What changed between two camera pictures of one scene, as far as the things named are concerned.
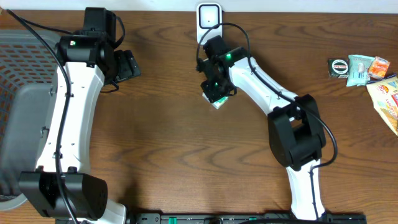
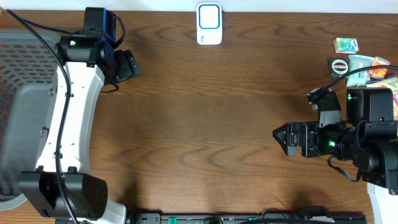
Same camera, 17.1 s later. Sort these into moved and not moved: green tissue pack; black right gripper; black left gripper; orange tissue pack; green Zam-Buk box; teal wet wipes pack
Moved: green tissue pack; black right gripper
Not moved: black left gripper; teal wet wipes pack; orange tissue pack; green Zam-Buk box
